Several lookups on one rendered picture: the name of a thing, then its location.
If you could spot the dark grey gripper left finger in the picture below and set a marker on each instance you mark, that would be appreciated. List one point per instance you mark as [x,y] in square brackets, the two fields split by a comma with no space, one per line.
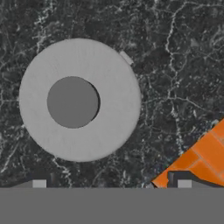
[39,183]

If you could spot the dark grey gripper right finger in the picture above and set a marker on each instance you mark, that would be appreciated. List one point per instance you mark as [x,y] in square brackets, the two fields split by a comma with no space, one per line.
[184,180]

